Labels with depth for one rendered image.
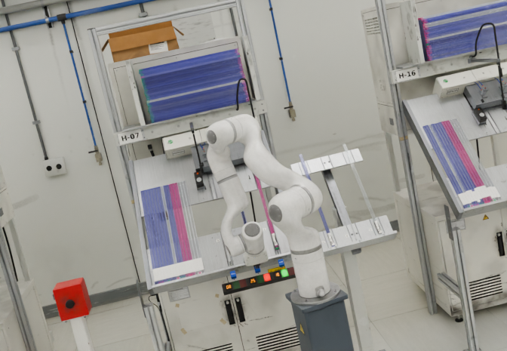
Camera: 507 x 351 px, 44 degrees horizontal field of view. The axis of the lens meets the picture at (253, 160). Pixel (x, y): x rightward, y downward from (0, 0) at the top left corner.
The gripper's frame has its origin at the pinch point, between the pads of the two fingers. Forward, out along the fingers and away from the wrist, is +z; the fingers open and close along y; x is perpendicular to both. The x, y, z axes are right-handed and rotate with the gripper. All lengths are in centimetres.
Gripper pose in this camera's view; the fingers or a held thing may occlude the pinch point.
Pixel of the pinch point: (256, 263)
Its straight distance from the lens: 277.3
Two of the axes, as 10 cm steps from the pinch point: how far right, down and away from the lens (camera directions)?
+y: 9.7, -2.3, 0.8
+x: -2.3, -8.0, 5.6
